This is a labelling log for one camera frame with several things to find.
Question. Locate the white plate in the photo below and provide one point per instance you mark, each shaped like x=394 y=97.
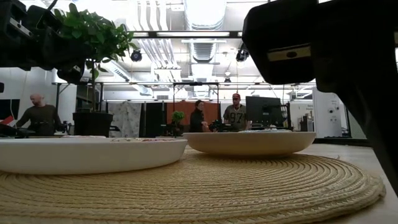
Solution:
x=93 y=155

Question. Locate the small background plant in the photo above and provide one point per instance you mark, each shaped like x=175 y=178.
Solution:
x=178 y=116

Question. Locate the orange partition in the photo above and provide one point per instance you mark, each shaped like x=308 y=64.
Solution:
x=180 y=107

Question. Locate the black screen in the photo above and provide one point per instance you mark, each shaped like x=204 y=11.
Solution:
x=9 y=109

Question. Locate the large pink frosted donut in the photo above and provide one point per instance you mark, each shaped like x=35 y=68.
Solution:
x=84 y=136

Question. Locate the black overhead frame beam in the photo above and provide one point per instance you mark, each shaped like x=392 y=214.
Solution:
x=186 y=34

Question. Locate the red object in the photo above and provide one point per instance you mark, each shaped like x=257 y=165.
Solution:
x=6 y=120

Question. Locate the person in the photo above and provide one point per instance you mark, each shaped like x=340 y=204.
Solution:
x=236 y=116
x=197 y=119
x=40 y=116

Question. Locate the black panel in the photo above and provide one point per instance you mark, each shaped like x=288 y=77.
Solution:
x=155 y=119

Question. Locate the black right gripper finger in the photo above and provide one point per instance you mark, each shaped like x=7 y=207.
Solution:
x=379 y=124

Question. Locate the black rack frame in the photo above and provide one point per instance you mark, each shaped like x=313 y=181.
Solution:
x=196 y=83

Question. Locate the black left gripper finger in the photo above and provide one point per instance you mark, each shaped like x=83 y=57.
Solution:
x=65 y=46
x=65 y=59

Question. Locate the black ceiling spotlight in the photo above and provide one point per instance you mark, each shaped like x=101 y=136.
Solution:
x=136 y=56
x=241 y=55

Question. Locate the beige plate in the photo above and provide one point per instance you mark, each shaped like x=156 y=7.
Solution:
x=248 y=144

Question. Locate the green leafy plant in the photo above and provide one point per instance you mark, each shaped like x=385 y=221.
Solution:
x=105 y=37

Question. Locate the black monitor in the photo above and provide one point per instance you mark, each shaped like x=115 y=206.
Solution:
x=263 y=110

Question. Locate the black plant pot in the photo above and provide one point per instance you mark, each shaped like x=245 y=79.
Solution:
x=93 y=124

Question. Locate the black aluminium table frame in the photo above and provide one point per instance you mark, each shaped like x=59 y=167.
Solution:
x=342 y=142

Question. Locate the green partition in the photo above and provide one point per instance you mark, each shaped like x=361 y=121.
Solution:
x=357 y=130

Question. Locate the round woven straw placemat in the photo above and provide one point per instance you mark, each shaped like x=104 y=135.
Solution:
x=199 y=193

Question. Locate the white pillar cabinet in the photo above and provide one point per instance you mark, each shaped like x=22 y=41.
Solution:
x=326 y=112

